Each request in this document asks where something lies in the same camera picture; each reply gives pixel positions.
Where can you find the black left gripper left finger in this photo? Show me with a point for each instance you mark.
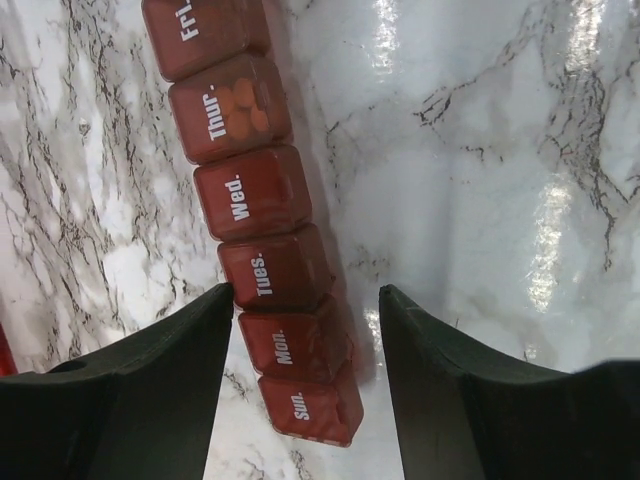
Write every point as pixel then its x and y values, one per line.
pixel 140 408

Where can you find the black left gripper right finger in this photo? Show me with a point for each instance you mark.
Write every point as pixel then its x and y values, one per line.
pixel 464 410

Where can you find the red weekly pill organizer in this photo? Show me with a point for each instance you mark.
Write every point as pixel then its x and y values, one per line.
pixel 229 106

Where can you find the red plastic shopping basket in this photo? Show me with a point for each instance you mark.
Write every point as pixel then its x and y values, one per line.
pixel 7 364

